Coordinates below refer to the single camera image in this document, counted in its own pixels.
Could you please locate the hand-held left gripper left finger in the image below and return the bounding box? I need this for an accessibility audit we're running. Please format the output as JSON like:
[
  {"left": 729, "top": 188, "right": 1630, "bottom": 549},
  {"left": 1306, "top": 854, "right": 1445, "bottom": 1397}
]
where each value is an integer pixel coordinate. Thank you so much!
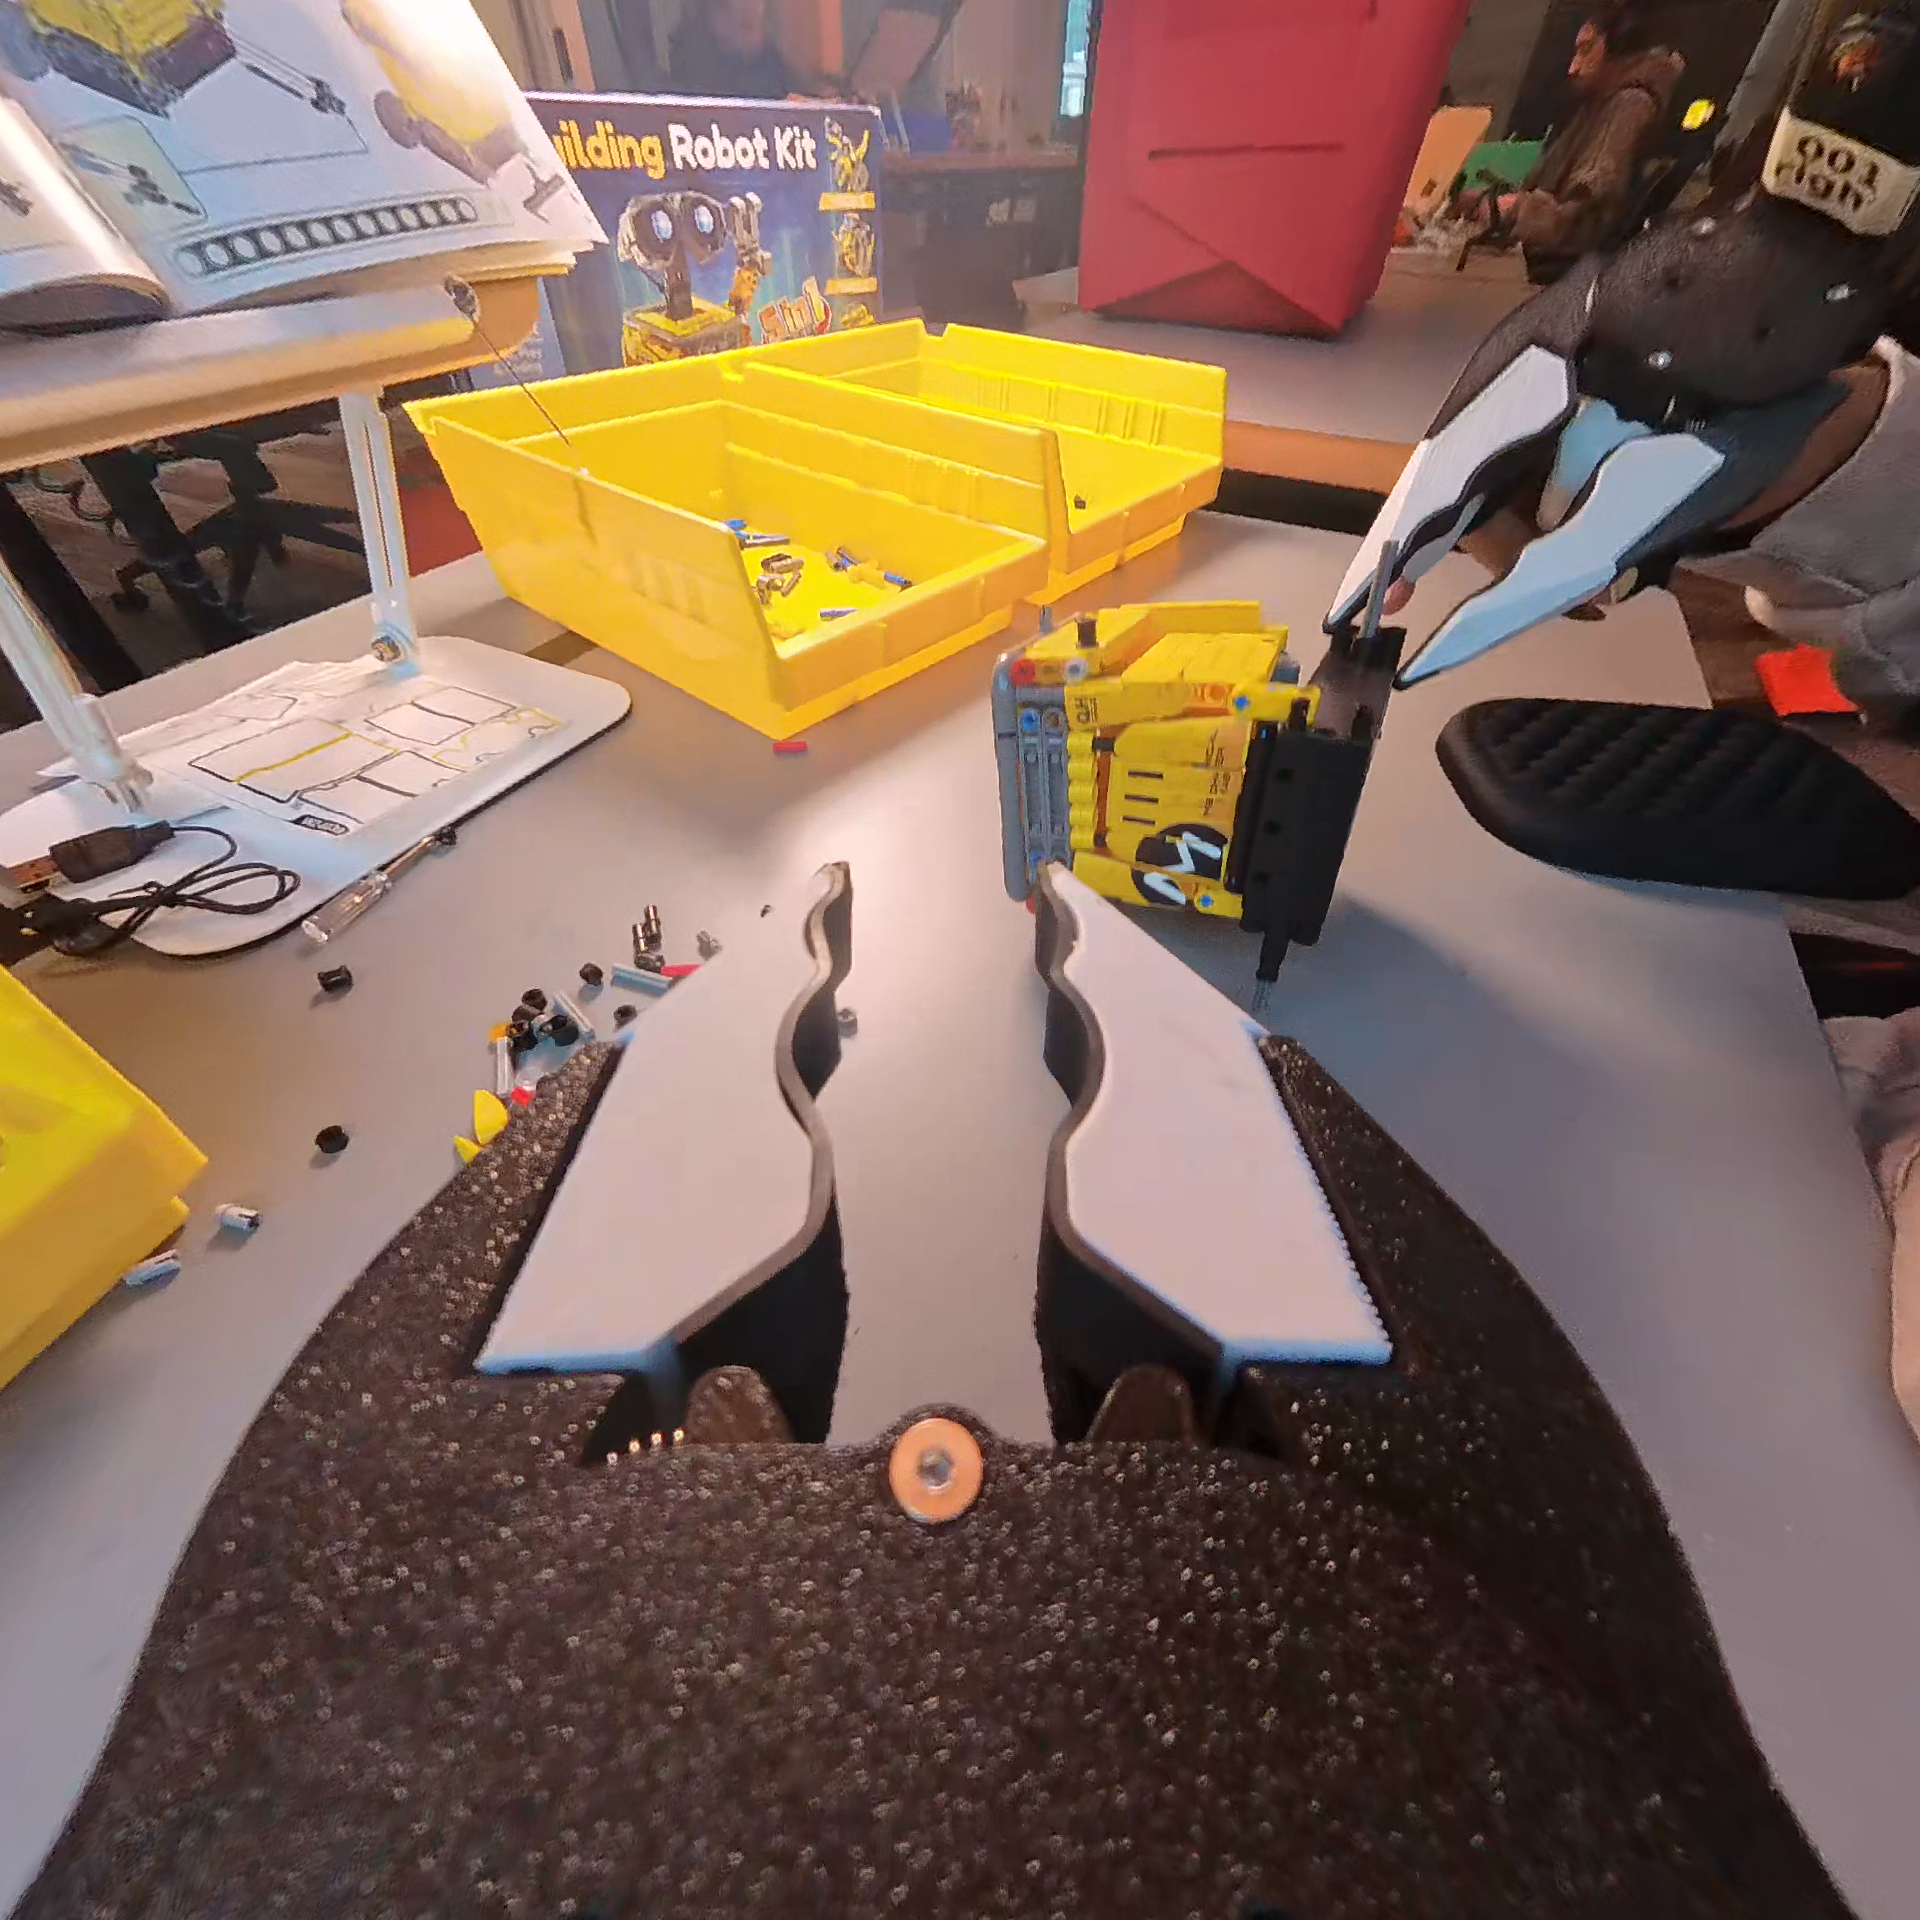
[{"left": 473, "top": 862, "right": 857, "bottom": 1375}]

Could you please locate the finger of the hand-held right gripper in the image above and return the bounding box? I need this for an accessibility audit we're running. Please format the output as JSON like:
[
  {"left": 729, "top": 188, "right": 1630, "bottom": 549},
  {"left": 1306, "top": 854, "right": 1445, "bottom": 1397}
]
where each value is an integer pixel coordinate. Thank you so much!
[
  {"left": 1393, "top": 433, "right": 1730, "bottom": 692},
  {"left": 1324, "top": 346, "right": 1583, "bottom": 636}
]

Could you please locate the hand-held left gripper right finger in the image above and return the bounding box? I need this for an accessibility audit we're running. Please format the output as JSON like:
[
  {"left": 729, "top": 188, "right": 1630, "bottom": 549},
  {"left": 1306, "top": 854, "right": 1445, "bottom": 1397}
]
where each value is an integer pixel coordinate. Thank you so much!
[{"left": 1035, "top": 862, "right": 1395, "bottom": 1369}]

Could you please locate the pile of small block pieces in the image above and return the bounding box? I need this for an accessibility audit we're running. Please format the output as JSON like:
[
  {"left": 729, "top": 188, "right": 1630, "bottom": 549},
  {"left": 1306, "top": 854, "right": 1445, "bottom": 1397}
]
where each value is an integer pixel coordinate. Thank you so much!
[{"left": 451, "top": 900, "right": 863, "bottom": 1169}]

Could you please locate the yellow block toy model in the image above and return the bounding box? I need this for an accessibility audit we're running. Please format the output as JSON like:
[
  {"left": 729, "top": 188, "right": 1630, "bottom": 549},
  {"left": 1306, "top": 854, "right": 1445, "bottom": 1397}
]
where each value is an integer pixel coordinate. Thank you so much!
[{"left": 990, "top": 599, "right": 1321, "bottom": 923}]

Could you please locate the person's right forearm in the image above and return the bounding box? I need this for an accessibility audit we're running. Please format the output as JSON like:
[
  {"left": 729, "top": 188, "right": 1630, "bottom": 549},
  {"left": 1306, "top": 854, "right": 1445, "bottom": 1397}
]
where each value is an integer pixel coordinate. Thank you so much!
[{"left": 1739, "top": 337, "right": 1920, "bottom": 730}]

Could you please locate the grey desk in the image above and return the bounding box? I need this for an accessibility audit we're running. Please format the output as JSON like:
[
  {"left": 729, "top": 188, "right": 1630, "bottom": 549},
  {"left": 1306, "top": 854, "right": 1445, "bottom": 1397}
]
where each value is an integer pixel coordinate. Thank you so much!
[{"left": 0, "top": 502, "right": 1906, "bottom": 1863}]

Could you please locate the orange traffic cone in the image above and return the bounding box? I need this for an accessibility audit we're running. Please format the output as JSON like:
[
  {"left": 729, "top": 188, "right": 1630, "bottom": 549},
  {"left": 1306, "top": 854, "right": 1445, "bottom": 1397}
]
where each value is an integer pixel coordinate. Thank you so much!
[{"left": 1755, "top": 644, "right": 1862, "bottom": 721}]

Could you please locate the black chair armrest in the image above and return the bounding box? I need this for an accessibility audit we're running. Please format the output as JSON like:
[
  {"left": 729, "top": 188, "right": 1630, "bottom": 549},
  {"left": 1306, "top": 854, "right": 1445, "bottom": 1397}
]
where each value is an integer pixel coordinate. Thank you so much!
[{"left": 1438, "top": 698, "right": 1920, "bottom": 902}]

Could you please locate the yellow plastic parts bin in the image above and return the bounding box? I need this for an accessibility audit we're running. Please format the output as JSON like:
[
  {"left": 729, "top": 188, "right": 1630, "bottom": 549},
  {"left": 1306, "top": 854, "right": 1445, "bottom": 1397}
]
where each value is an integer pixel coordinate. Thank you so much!
[
  {"left": 0, "top": 967, "right": 207, "bottom": 1390},
  {"left": 403, "top": 353, "right": 1052, "bottom": 716},
  {"left": 735, "top": 315, "right": 1231, "bottom": 609}
]

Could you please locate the red folded bag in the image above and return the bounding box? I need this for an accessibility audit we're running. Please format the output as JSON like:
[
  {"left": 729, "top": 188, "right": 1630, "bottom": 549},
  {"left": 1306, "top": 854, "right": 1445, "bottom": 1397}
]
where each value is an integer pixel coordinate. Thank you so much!
[{"left": 1077, "top": 0, "right": 1475, "bottom": 338}]

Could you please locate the clear screwdriver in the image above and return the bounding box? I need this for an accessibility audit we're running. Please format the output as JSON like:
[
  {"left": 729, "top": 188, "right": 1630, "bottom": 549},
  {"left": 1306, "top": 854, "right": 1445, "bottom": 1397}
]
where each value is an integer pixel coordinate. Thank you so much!
[{"left": 300, "top": 826, "right": 462, "bottom": 946}]

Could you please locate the heap of blue grey pins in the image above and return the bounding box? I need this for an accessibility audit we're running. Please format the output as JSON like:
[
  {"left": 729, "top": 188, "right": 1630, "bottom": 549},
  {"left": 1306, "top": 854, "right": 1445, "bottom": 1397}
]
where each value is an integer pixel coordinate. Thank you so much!
[{"left": 724, "top": 515, "right": 917, "bottom": 636}]

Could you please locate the blue toy kit box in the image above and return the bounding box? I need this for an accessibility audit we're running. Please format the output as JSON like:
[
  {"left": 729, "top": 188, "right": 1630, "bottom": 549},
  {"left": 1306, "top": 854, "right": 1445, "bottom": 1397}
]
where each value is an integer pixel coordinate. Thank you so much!
[{"left": 526, "top": 89, "right": 889, "bottom": 378}]

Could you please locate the white book stand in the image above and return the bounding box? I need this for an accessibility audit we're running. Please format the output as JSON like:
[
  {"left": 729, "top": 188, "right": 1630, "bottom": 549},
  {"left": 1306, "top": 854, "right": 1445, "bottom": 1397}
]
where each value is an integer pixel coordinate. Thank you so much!
[{"left": 0, "top": 270, "right": 636, "bottom": 963}]

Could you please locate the open instruction booklet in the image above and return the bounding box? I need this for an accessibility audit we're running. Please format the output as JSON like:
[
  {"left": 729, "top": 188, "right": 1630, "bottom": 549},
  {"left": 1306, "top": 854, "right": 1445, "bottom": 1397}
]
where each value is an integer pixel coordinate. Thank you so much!
[{"left": 0, "top": 0, "right": 607, "bottom": 337}]

